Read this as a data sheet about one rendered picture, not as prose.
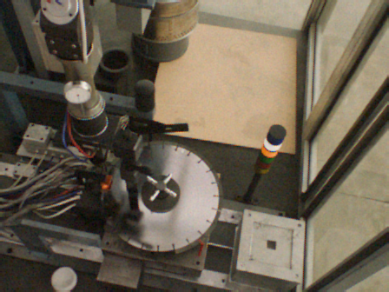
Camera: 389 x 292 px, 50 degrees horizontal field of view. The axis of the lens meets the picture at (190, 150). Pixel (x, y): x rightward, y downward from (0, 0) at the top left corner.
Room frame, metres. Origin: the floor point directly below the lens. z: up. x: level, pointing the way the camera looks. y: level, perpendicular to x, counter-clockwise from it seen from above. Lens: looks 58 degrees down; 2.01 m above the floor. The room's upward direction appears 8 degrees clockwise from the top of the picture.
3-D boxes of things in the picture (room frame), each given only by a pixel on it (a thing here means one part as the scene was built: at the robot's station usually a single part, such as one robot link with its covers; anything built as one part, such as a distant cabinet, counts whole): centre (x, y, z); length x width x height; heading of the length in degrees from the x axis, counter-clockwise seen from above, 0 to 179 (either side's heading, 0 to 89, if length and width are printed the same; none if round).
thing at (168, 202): (0.50, 0.07, 0.96); 0.11 x 0.11 x 0.03
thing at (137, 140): (0.48, 0.14, 1.17); 0.06 x 0.05 x 0.20; 77
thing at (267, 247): (0.41, -0.26, 0.82); 0.18 x 0.18 x 0.15; 86
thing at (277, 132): (0.62, -0.21, 1.14); 0.05 x 0.04 x 0.03; 176
